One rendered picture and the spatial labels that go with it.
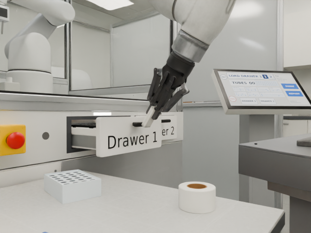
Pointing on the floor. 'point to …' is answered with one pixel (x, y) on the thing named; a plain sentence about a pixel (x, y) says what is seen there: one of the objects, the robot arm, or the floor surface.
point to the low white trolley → (127, 211)
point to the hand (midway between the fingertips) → (150, 116)
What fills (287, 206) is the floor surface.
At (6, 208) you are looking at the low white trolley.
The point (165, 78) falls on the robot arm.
